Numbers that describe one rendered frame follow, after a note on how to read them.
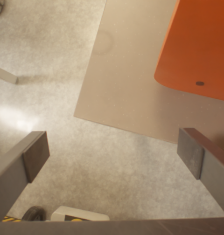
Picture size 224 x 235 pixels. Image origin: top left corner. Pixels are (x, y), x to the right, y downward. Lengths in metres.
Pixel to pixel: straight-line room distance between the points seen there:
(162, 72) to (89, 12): 1.05
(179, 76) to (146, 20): 0.10
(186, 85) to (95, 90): 0.10
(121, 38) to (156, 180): 0.80
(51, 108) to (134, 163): 0.56
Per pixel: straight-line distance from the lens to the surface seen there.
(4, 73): 1.08
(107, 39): 0.23
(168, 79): 0.18
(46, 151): 0.17
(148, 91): 0.20
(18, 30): 1.32
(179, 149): 0.17
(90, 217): 0.90
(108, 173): 0.93
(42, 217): 1.07
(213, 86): 0.18
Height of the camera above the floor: 0.90
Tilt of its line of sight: 81 degrees down
